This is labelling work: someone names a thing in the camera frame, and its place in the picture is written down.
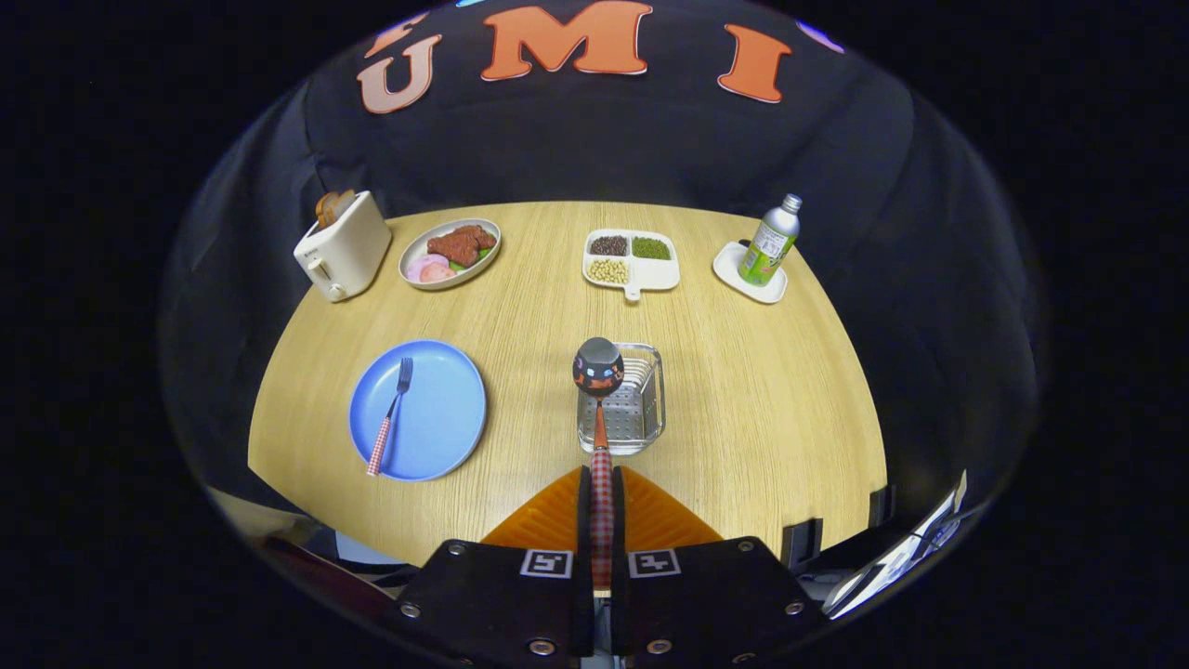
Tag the pile of green beans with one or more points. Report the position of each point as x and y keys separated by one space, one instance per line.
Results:
x=651 y=248

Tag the toasted bread slice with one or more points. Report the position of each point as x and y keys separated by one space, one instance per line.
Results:
x=325 y=209
x=344 y=200

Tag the black backdrop cloth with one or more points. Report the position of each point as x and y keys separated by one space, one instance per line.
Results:
x=650 y=139

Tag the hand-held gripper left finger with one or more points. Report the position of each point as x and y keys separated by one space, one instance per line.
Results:
x=584 y=520

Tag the pile of yellow soybeans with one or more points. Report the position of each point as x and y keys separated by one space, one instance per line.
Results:
x=608 y=270

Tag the green drink bottle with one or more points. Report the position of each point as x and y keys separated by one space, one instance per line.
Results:
x=771 y=243

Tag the pile of dark red beans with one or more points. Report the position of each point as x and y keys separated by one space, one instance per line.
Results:
x=608 y=245

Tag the brown meat steak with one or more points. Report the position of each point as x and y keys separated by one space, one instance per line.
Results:
x=460 y=246

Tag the white oval plate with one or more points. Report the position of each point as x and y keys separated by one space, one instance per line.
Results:
x=415 y=252

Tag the blue plate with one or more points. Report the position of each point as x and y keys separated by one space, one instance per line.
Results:
x=437 y=418

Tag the white toaster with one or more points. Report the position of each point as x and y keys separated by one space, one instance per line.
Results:
x=348 y=246

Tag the green lettuce leaf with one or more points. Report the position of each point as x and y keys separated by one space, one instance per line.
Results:
x=482 y=253

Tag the pink ham slice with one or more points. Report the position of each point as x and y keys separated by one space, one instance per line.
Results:
x=438 y=274
x=421 y=264

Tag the clear cutlery holder with rack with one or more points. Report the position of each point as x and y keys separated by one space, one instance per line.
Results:
x=641 y=409

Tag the white divided dish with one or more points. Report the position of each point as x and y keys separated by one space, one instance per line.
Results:
x=655 y=274

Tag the small white square dish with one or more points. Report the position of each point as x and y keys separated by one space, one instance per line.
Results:
x=729 y=265

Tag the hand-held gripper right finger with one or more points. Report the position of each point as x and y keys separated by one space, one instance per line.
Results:
x=618 y=520

